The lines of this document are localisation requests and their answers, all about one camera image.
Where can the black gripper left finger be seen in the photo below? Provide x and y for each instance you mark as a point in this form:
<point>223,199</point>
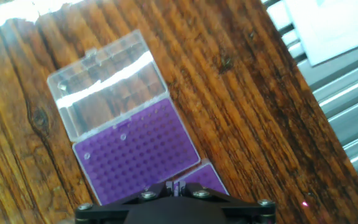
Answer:
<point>110,211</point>

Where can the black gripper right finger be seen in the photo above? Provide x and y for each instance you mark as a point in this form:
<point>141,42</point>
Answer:
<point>247,211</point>

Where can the small clear pipette tip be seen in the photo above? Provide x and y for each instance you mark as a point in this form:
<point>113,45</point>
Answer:
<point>123,137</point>
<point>176,188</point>
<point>86,155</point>

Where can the purple pipette tip box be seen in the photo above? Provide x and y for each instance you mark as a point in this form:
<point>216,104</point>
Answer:
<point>204,177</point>
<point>135,149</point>

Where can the brown wooden board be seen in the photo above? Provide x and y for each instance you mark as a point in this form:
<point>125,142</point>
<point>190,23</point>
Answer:
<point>244,109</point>

